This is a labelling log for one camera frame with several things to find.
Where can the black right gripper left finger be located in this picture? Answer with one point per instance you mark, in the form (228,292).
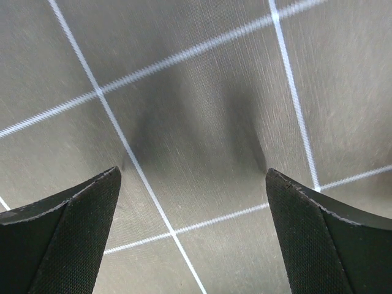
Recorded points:
(56,244)

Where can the black grid mat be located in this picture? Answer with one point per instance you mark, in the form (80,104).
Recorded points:
(194,101)

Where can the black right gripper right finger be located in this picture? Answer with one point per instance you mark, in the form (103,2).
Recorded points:
(328,246)

